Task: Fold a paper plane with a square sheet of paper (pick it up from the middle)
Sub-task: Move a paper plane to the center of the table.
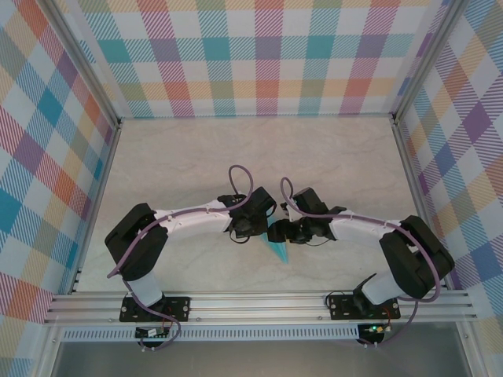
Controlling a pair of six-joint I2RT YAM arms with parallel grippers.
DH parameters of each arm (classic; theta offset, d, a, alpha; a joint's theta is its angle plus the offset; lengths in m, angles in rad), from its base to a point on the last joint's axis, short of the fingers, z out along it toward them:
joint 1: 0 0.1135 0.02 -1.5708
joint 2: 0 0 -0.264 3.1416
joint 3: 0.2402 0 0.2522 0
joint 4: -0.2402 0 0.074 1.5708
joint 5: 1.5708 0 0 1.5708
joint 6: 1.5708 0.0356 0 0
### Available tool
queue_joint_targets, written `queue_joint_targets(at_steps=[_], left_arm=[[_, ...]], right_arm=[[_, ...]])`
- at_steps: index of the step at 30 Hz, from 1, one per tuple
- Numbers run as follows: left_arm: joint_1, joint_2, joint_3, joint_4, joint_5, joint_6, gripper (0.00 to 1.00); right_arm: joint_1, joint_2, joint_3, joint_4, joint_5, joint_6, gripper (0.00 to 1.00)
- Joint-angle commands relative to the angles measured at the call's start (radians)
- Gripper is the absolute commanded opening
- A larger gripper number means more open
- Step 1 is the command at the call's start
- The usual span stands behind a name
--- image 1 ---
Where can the light blue paper sheet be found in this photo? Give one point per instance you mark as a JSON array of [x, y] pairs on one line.
[[280, 251]]

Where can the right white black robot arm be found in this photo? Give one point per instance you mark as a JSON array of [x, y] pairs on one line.
[[416, 255]]

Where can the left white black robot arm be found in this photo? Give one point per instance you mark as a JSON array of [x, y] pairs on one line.
[[133, 247]]

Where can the grey metal sheet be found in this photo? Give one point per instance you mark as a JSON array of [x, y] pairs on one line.
[[255, 361]]

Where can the controller board with green light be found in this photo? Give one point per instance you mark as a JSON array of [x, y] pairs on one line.
[[373, 329]]

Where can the black controller board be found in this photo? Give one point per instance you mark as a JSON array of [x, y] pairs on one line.
[[149, 333]]

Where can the left black wrist camera box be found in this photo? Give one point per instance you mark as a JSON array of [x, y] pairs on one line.
[[244, 228]]

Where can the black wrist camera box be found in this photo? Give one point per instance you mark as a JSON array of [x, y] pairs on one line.
[[244, 228], [280, 231]]

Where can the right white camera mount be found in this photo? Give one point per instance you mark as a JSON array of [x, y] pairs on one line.
[[287, 212]]

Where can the right black wrist camera box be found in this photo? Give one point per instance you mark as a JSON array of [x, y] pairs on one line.
[[280, 231]]

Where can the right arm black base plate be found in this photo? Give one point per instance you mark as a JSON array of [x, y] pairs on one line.
[[342, 308]]

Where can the long aluminium mounting rail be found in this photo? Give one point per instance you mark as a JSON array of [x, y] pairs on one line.
[[255, 308]]

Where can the aluminium table edge rail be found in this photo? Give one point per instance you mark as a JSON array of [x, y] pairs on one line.
[[98, 196], [416, 196]]

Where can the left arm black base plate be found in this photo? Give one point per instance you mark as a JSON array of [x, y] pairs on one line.
[[178, 308]]

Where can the aluminium frame post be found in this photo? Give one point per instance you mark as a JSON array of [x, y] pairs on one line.
[[81, 59], [428, 59]]

